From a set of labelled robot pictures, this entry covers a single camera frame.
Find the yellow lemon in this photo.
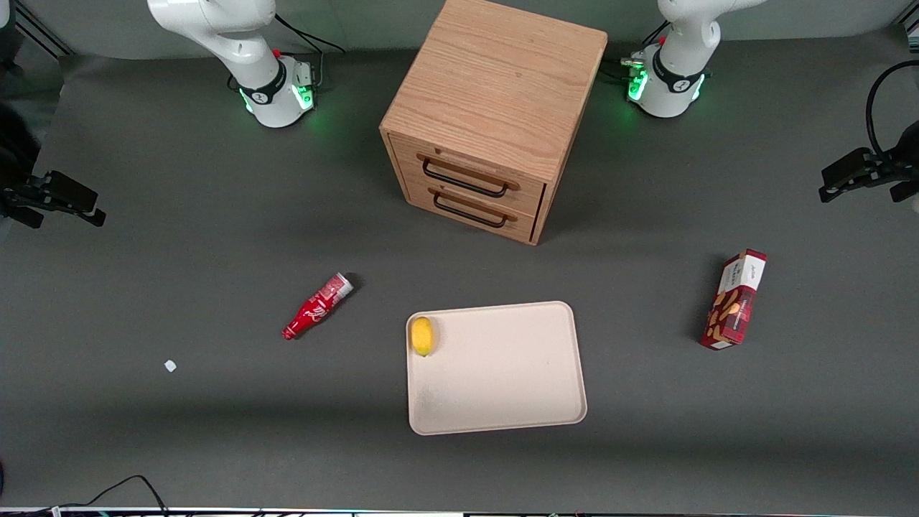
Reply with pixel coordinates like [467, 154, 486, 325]
[410, 317, 435, 358]

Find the thin black cable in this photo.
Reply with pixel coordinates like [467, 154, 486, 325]
[0, 475, 170, 515]

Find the wooden drawer cabinet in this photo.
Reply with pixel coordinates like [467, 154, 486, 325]
[379, 0, 609, 246]

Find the beige plastic tray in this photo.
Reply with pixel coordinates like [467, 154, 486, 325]
[406, 301, 588, 437]

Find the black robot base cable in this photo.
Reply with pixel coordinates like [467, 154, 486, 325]
[602, 20, 673, 81]
[273, 12, 346, 93]

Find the black clamp mount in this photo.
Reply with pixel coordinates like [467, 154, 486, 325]
[818, 139, 919, 205]
[0, 169, 107, 230]

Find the wooden drawer with black handle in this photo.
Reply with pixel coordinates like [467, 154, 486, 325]
[388, 133, 547, 217]
[403, 179, 540, 242]

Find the black looped cable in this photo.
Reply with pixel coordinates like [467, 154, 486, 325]
[864, 60, 919, 163]

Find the red tartan cookie box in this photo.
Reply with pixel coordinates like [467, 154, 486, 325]
[699, 248, 768, 351]

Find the red soda bottle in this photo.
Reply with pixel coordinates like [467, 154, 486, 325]
[281, 272, 355, 341]

